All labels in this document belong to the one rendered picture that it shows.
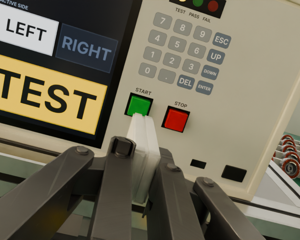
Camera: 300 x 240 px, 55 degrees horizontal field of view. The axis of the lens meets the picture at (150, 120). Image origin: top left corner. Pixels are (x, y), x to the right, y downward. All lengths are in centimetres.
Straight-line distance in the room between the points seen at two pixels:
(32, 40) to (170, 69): 12
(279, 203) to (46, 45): 30
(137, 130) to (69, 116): 12
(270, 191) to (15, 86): 31
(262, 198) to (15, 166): 26
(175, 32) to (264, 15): 8
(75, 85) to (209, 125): 13
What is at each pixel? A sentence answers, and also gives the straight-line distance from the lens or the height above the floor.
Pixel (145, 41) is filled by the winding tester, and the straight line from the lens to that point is 27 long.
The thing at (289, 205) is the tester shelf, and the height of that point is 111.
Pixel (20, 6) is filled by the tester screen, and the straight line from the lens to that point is 28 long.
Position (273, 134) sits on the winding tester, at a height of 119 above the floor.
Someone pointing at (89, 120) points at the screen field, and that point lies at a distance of 28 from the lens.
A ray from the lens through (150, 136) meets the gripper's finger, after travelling 17.
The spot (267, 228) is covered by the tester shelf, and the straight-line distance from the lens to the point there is 33.
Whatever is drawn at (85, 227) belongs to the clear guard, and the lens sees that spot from 29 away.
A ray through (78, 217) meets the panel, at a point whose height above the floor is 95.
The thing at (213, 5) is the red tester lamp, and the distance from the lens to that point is 27.
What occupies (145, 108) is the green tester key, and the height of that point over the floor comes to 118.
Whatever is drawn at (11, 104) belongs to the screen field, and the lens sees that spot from 30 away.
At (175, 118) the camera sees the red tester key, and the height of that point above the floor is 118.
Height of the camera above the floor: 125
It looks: 16 degrees down
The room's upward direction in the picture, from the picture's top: 18 degrees clockwise
